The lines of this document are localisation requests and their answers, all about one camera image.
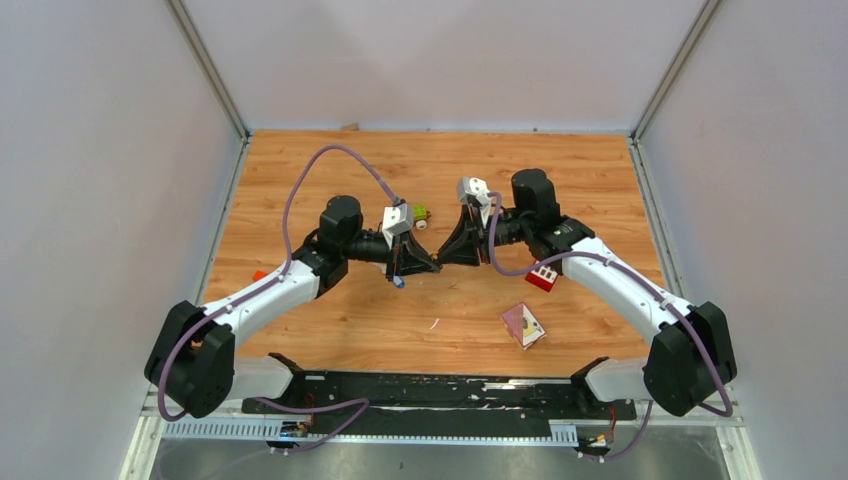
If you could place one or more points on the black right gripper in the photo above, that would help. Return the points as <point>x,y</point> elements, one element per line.
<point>460,247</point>

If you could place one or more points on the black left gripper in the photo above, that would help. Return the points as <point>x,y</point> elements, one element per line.
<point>413,260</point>

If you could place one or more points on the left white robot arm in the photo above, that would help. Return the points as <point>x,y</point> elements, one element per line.
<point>193,361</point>

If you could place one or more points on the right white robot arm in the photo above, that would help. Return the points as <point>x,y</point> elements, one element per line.
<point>691,359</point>

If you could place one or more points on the toy brick car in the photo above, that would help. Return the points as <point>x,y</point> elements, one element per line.
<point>420,216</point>

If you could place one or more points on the red toy window brick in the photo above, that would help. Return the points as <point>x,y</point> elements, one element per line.
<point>543,277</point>

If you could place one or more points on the red patterned card box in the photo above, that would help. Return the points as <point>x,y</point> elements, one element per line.
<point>523,326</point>

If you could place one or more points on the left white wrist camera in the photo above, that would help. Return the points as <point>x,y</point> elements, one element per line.
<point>396,220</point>

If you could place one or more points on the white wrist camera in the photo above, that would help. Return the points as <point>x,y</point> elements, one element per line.
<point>473,191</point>
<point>396,220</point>

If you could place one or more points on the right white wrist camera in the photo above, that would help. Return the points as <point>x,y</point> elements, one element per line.
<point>473,191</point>

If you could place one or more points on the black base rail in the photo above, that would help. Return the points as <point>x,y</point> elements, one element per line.
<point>452,405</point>

